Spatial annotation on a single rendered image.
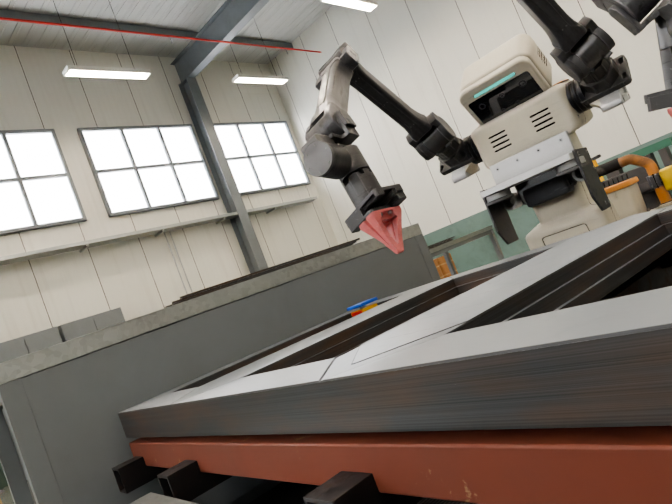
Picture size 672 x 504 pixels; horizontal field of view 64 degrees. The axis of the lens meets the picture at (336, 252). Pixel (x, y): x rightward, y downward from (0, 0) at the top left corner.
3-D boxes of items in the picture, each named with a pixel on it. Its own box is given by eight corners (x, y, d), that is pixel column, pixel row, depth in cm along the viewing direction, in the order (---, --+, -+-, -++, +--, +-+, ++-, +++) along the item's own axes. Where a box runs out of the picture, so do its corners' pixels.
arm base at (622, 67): (626, 56, 131) (578, 82, 139) (611, 35, 127) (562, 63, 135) (632, 82, 127) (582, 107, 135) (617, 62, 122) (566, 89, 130)
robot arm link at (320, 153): (346, 110, 97) (314, 143, 101) (308, 96, 87) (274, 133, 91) (382, 160, 93) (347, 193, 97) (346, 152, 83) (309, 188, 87)
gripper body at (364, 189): (378, 198, 86) (356, 161, 88) (348, 231, 94) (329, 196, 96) (406, 192, 90) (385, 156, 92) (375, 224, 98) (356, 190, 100)
